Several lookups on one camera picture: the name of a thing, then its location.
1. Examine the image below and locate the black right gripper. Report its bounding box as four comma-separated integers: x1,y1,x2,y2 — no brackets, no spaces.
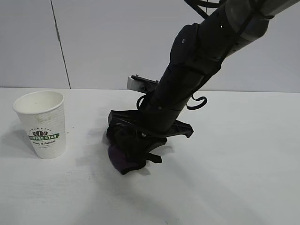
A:
107,63,222,153

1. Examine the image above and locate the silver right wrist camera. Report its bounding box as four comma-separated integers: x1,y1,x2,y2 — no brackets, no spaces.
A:
127,74,160,94

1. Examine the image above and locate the white paper coffee cup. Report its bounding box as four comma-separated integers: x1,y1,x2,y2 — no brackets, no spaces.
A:
13,90,66,160

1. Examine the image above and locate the thin black camera cable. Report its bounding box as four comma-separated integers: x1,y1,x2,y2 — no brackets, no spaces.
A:
136,94,152,110

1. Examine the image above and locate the black right arm cable loop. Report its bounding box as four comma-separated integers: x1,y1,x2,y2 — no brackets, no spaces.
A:
186,92,209,111

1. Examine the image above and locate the thin black cable bundle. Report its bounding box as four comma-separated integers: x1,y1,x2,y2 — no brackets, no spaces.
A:
184,0,222,18

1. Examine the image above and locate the black and purple cloth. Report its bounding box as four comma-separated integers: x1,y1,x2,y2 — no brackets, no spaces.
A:
106,125,163,176

